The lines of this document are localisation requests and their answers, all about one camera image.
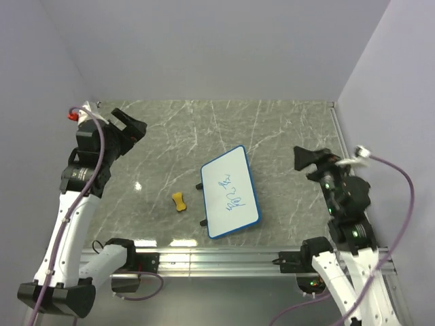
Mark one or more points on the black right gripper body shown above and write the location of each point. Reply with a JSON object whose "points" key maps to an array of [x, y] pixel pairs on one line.
{"points": [[329, 170]]}

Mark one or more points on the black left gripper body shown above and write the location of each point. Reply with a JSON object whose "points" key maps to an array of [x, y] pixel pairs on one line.
{"points": [[113, 151]]}

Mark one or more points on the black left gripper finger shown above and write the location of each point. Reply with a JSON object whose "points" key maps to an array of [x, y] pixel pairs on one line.
{"points": [[133, 132], [118, 118]]}

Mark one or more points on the yellow bone shaped eraser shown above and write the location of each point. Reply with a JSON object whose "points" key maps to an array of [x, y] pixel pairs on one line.
{"points": [[178, 199]]}

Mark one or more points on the blue framed whiteboard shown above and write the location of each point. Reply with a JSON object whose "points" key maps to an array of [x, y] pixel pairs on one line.
{"points": [[229, 194]]}

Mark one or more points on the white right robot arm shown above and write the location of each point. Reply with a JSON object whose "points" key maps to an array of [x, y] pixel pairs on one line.
{"points": [[347, 263]]}

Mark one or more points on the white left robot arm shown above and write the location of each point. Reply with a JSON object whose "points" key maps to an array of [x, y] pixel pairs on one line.
{"points": [[61, 285]]}

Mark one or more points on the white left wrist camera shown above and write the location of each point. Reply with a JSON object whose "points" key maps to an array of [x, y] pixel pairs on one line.
{"points": [[88, 111]]}

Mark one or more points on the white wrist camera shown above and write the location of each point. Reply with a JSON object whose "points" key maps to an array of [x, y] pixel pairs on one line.
{"points": [[360, 158], [88, 111]]}

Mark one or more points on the aluminium side rail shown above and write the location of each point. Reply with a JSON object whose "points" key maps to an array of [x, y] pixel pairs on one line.
{"points": [[341, 139]]}

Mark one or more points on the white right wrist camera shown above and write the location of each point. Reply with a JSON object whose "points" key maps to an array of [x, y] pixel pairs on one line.
{"points": [[360, 158]]}

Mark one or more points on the aluminium mounting rail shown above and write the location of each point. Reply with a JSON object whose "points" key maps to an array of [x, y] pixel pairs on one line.
{"points": [[211, 262]]}

